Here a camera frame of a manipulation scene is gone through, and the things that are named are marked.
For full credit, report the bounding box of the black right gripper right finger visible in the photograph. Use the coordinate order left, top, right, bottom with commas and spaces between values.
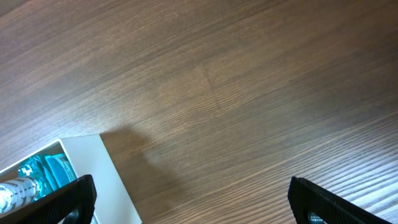
287, 177, 391, 224

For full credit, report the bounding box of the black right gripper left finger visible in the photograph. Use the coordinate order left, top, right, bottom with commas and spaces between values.
1, 175, 97, 224

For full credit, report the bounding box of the blue mouthwash bottle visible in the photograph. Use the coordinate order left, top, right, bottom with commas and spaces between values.
1, 154, 76, 213

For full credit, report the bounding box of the white open cardboard box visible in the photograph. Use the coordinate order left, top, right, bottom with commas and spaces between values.
1, 134, 142, 224

